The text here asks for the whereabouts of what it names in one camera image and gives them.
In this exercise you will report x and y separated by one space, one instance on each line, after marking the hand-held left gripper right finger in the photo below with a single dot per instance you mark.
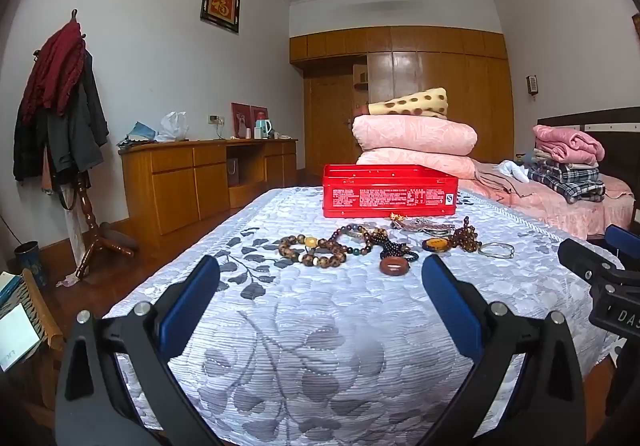
450 306

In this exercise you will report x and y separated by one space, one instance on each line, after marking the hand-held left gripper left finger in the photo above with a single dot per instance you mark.
192 306

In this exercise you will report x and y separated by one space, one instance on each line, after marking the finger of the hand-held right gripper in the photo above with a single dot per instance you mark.
622 237
582 260

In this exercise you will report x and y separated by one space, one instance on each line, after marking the amber oval pendant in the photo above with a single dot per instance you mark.
434 244

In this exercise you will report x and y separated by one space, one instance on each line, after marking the silver bangle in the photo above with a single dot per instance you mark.
496 255

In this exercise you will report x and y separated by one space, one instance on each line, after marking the red tin box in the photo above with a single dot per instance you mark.
390 191

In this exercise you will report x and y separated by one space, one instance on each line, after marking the pink bed sheet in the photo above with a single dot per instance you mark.
550 208

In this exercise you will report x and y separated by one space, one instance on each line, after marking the stack of plaid clothes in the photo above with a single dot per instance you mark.
565 178

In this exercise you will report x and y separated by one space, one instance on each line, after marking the small gold ornament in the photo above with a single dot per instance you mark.
397 216

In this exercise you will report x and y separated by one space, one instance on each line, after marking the grey floral bedspread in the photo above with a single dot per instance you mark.
300 326

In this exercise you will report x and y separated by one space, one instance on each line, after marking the pink folded blanket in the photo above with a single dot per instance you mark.
567 141

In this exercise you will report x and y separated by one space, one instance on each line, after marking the white cloth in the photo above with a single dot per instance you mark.
512 170

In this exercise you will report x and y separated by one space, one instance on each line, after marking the dark wooden headboard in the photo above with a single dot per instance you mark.
600 124

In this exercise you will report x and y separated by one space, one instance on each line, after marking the wooden sideboard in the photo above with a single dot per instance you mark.
200 176

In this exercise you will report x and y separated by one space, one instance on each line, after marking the wooden coat rack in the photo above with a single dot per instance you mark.
90 221

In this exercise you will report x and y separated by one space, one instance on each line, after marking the grey paper bag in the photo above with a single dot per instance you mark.
233 171

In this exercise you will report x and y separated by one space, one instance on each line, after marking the pink folded quilt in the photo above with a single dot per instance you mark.
415 162
415 134

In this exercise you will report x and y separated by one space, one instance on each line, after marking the dark blue cup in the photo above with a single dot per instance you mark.
30 266

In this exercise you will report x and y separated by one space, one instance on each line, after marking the white cardboard box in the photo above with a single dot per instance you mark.
17 336

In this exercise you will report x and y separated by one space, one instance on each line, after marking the white plastic bag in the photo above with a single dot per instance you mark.
174 125

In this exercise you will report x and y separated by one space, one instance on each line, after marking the blue paper stack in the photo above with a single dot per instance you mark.
135 132

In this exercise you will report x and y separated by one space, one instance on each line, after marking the mint electric kettle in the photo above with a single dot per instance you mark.
262 128

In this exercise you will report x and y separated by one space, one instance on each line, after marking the yellow polka dot blanket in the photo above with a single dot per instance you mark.
415 104

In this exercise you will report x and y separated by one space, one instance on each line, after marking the dark hanging jackets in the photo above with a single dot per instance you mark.
75 131

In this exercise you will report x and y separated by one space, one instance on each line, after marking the red scarf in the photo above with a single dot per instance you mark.
55 71

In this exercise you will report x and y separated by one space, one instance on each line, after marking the small wall box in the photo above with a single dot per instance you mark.
532 85

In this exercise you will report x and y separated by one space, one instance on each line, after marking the red photo frame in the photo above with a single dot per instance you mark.
240 120
258 110

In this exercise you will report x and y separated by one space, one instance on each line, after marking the black framed wall picture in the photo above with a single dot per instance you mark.
220 3

